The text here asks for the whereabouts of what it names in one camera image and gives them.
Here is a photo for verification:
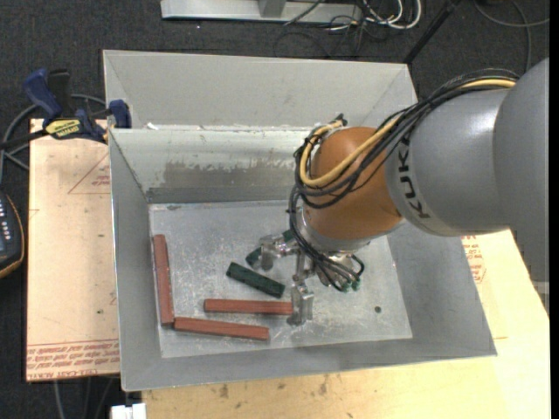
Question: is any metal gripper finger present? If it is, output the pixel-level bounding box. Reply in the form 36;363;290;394
259;233;290;272
286;286;315;327

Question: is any dark green flat block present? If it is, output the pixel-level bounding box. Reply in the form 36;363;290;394
245;229;297;269
224;261;286;299

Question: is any grey metal bin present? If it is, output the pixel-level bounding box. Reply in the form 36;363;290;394
102;49;498;393

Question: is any red-brown flat block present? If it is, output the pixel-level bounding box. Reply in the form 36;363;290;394
173;316;272;342
203;298;295;317
151;233;176;327

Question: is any brown cardboard board red print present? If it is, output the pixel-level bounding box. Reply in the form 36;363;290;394
25;118;510;383

